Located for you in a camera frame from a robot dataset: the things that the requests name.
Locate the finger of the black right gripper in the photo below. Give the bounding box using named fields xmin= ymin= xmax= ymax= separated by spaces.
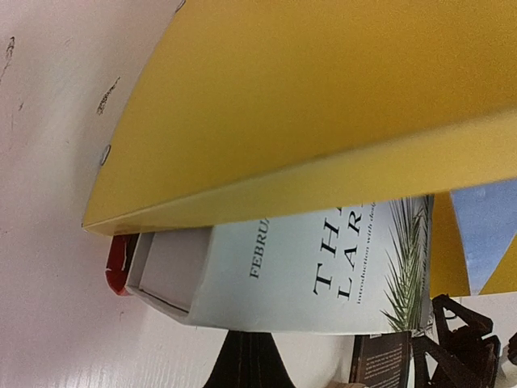
xmin=431 ymin=293 xmax=496 ymax=356
xmin=411 ymin=335 xmax=500 ymax=387

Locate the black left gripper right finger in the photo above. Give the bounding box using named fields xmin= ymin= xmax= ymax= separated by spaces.
xmin=250 ymin=333 xmax=295 ymax=388

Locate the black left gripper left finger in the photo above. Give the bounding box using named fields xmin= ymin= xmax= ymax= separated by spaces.
xmin=204 ymin=331 xmax=252 ymax=388

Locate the white Singularity palm book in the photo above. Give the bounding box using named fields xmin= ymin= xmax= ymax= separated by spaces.
xmin=127 ymin=196 xmax=434 ymax=335

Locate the large orange Good Morning book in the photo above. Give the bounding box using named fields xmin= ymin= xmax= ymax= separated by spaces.
xmin=104 ymin=234 xmax=140 ymax=297

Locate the black paperback barcode book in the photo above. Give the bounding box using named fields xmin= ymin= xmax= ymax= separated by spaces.
xmin=349 ymin=331 xmax=411 ymax=388

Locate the yellow pink blue bookshelf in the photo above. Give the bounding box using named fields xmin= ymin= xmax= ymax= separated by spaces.
xmin=82 ymin=1 xmax=516 ymax=297

